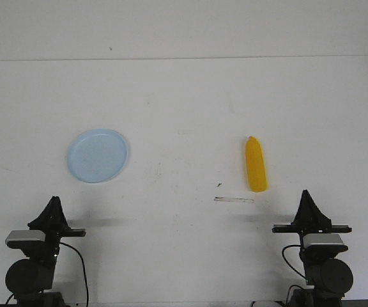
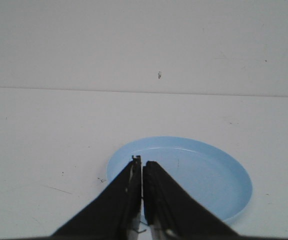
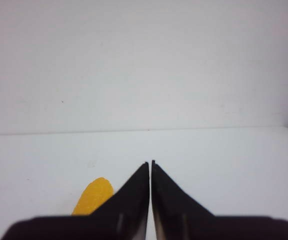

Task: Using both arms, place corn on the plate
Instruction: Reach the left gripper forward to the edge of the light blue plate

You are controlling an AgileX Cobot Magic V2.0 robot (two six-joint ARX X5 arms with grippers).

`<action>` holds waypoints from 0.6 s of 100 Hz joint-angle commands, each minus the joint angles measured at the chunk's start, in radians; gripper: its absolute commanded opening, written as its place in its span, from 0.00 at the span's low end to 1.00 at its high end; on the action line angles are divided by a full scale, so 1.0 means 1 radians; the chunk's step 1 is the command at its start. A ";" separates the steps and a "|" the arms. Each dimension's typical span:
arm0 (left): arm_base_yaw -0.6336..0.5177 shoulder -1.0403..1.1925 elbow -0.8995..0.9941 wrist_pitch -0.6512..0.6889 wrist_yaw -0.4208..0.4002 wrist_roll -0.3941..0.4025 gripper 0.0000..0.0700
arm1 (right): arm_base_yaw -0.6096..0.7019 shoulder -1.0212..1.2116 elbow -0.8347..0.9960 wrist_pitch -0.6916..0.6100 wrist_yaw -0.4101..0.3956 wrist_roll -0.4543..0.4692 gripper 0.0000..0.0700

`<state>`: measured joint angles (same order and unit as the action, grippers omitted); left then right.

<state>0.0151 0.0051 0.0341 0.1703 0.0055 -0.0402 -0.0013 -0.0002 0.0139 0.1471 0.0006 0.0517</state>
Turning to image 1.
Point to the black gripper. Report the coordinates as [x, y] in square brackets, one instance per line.
[54, 235]
[321, 223]

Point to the yellow corn cob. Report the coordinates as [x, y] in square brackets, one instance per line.
[255, 166]

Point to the light blue round plate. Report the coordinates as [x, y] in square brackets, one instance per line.
[97, 155]

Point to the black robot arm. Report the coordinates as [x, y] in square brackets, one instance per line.
[30, 279]
[328, 278]

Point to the clear tape strip horizontal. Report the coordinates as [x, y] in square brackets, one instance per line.
[233, 200]

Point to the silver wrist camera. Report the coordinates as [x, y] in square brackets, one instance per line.
[325, 240]
[17, 239]

